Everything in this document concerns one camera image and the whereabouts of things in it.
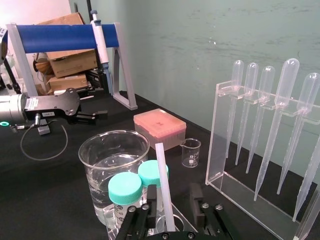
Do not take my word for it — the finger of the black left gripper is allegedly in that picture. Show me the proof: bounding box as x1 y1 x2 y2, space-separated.
67 110 109 126

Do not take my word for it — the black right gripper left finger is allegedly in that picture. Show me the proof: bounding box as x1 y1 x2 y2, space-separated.
116 184 158 240

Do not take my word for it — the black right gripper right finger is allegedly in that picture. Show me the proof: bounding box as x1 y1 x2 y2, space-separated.
189 183 242 240

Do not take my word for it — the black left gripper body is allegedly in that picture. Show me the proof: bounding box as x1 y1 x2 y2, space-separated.
24 87 83 125

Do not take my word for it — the white stirring rod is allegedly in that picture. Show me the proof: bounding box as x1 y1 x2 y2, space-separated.
155 143 176 232

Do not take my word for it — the small brown cardboard box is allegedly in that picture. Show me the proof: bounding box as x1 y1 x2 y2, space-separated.
46 73 89 95

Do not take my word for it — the clear acrylic vial holder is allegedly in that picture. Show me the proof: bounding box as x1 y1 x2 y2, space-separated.
106 198 200 240

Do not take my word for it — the vial with teal cap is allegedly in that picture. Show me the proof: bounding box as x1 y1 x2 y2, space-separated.
137 159 170 208
107 172 143 230

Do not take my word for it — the black metal equipment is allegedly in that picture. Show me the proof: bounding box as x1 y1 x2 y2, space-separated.
84 67 114 94

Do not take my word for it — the wooden round object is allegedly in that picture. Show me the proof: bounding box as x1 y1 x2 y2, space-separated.
33 51 52 75

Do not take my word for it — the small glass beaker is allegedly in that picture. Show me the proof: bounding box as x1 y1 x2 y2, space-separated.
180 137 202 168

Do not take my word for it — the large brown cardboard box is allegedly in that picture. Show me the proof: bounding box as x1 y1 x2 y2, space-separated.
36 12 99 79

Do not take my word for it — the large glass beaker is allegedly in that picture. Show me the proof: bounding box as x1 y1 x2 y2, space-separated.
78 129 151 226

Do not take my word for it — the pink pipette tip box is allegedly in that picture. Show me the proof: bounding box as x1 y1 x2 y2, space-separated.
132 108 187 152

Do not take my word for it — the clear acrylic pipette rack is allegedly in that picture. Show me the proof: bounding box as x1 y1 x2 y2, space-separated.
205 79 320 240

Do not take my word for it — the grey stand with blue bar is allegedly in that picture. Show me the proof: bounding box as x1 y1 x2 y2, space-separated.
5 22 139 111

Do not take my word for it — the white and blue micropipette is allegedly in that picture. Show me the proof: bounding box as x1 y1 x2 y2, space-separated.
89 9 114 95

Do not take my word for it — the black table cloth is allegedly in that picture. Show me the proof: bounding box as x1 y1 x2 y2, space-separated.
0 89 320 240

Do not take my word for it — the large plastic transfer pipette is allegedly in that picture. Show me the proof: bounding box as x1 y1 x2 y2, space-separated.
276 72 320 195
291 138 320 223
253 57 301 202

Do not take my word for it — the small plastic transfer pipette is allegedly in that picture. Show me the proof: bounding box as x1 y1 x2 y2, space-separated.
235 62 260 167
245 65 277 175

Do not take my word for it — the thin dark cable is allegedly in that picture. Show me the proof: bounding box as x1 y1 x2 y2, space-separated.
20 119 69 160

